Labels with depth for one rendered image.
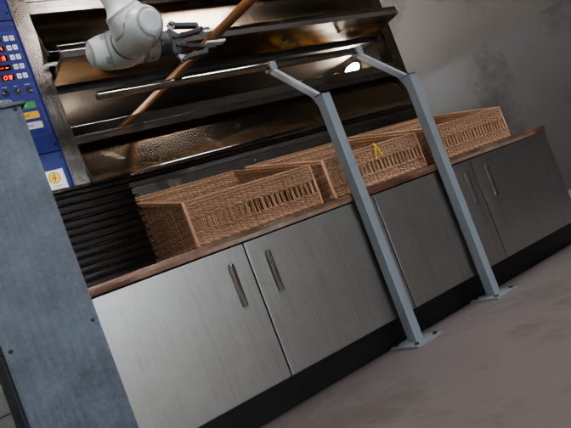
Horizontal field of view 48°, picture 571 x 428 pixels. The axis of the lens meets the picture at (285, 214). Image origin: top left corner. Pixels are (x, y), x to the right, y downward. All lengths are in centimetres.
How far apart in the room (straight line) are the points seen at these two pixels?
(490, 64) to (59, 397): 413
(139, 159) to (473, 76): 312
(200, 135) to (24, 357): 155
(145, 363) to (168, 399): 12
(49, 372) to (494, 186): 205
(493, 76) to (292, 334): 329
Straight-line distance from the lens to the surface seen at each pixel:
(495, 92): 501
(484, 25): 502
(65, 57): 248
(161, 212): 218
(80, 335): 146
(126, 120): 263
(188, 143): 270
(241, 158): 280
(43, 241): 146
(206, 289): 197
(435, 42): 531
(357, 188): 231
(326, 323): 219
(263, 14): 317
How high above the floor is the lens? 53
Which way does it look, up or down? 2 degrees up
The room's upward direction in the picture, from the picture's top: 21 degrees counter-clockwise
